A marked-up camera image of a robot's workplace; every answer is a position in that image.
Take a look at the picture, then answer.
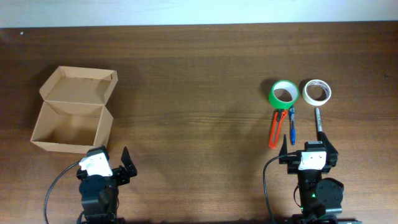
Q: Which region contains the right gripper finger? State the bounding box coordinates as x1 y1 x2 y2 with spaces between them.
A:
279 135 287 156
317 131 337 153

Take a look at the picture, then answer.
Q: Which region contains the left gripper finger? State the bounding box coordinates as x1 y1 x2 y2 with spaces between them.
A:
121 146 136 173
86 146 109 161

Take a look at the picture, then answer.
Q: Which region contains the black marker pen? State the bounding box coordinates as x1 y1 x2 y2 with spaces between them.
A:
315 108 323 132

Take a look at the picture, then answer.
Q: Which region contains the orange utility knife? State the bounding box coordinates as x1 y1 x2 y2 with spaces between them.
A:
269 109 288 149

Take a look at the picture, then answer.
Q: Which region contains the brown cardboard box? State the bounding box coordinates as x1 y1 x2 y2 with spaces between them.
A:
30 66 118 154

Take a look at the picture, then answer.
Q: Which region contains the green tape roll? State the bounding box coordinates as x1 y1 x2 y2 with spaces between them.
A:
269 80 300 110

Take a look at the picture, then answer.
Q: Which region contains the cream masking tape roll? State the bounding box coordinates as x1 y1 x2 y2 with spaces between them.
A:
302 79 331 106

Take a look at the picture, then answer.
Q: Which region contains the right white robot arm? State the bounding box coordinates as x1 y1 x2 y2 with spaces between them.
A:
279 131 360 224

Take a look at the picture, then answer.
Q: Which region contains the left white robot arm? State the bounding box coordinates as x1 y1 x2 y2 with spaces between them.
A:
76 146 137 224

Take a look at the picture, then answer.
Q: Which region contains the blue pen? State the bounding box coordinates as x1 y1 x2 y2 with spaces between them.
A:
289 106 296 146

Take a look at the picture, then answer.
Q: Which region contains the right black cable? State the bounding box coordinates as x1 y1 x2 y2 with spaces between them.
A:
262 154 298 224

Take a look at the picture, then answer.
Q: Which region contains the black cable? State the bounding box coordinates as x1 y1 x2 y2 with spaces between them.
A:
262 154 298 224
43 161 82 224

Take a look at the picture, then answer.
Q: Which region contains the left black cable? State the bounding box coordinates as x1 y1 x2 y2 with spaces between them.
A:
43 161 82 224

